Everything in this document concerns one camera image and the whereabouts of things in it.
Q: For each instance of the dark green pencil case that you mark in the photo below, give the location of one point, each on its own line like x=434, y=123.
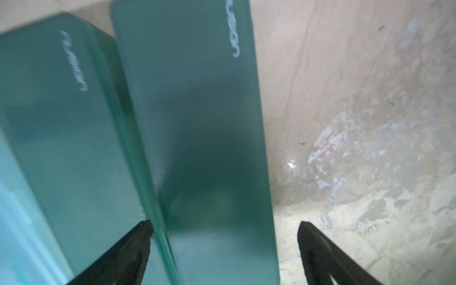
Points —
x=69, y=121
x=192, y=75

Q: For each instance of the light teal pencil case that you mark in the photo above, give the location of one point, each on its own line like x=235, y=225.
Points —
x=30, y=252

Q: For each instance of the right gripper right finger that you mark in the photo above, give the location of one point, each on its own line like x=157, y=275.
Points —
x=325, y=263

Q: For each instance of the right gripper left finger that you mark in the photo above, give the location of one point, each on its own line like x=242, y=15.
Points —
x=124, y=263

